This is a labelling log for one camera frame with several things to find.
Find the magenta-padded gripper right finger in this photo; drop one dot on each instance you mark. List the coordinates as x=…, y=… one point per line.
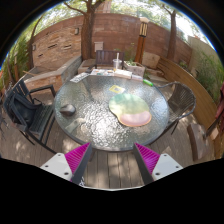
x=148, y=156

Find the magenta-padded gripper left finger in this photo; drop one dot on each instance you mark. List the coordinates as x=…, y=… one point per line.
x=77, y=156

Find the pastel green pink mouse pad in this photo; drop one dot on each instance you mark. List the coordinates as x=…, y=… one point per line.
x=128, y=108

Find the black metal patio chair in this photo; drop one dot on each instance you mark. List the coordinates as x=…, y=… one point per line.
x=43, y=118

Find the brown wicker chair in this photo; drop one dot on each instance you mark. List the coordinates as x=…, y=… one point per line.
x=181, y=100

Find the black backpack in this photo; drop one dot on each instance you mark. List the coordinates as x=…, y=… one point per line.
x=21, y=111

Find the small green packet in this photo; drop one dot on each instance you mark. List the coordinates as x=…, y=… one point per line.
x=148, y=82

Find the yellow printed card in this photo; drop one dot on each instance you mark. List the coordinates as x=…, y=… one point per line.
x=117, y=89

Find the curved wooden bench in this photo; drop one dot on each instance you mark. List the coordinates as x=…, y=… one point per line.
x=196, y=96

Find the white licence plate sign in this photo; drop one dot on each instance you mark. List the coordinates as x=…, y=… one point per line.
x=79, y=77

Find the thin pale booklet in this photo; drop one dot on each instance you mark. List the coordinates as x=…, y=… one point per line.
x=137, y=77

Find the open colourful magazine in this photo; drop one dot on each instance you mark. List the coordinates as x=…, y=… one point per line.
x=101, y=72

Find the white square planter box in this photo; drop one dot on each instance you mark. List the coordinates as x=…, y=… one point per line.
x=136, y=69

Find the leaning beige stone slab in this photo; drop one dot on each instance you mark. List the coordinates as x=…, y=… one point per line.
x=151, y=60

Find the clear plastic cup with straw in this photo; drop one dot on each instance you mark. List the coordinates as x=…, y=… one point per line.
x=117, y=64

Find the dark wooden slatted chair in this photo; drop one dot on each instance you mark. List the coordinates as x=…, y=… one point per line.
x=105, y=57

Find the slim tree trunk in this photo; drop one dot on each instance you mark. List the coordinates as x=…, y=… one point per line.
x=172, y=36

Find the thick forked tree trunk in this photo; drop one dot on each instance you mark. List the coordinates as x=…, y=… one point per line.
x=87, y=33

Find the grey wall utility box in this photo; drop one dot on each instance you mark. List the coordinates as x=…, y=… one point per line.
x=98, y=46

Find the wooden garden lamp post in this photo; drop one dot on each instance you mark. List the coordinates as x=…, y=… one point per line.
x=141, y=41

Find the black wall lantern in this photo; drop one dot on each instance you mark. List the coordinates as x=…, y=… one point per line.
x=34, y=47
x=77, y=31

